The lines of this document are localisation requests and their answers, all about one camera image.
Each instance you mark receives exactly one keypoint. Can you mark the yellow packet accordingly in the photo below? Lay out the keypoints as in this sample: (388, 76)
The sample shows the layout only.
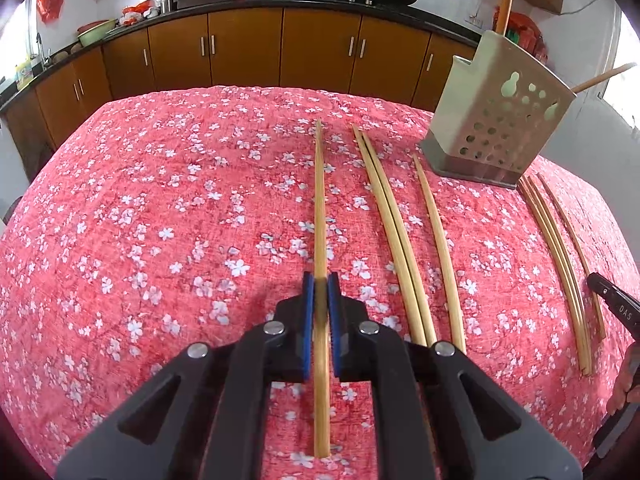
(24, 74)

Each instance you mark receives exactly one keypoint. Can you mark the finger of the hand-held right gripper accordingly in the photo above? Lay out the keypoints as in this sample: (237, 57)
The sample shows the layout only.
(620, 305)

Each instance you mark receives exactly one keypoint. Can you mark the green basin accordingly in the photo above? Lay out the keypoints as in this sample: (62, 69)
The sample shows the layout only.
(95, 32)

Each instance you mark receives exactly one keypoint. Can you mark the brown wooden base cabinets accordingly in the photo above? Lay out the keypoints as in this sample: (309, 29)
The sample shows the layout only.
(245, 50)

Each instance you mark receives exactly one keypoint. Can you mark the red and white bag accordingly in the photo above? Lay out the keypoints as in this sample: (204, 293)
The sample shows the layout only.
(137, 12)

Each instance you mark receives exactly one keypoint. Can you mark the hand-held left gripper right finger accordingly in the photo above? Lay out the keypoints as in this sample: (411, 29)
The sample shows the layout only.
(335, 340)

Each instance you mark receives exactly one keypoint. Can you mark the person's right hand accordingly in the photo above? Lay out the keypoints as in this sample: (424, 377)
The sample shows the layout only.
(631, 380)

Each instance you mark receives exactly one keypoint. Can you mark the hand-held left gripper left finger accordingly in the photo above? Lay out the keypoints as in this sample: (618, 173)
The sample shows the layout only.
(308, 330)

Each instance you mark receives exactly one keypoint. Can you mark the red floral tablecloth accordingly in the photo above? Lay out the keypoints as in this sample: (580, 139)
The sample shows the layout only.
(175, 210)

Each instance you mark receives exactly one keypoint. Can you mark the hanging red plastic bag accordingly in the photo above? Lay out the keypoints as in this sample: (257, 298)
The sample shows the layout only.
(52, 2)

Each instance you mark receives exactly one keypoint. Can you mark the bright window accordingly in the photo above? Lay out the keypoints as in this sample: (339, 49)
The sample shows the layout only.
(627, 40)

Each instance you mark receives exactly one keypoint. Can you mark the red packets pile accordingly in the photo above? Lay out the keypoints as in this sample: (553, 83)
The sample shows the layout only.
(525, 30)

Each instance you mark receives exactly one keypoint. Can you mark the perforated metal chopstick holder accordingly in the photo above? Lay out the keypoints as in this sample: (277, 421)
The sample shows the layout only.
(480, 75)

